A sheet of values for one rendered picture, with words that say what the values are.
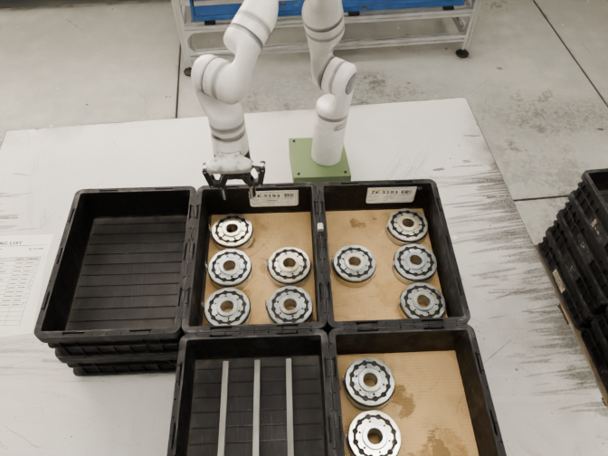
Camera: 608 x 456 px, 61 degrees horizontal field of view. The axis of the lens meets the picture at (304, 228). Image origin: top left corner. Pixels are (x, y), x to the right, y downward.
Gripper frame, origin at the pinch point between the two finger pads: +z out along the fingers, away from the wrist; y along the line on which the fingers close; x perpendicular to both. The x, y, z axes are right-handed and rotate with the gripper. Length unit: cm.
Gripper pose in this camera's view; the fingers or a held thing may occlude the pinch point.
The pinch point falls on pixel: (238, 192)
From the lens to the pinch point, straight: 118.0
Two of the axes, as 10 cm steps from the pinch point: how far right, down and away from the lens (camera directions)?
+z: 0.0, 6.0, 8.0
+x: 0.5, 8.0, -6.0
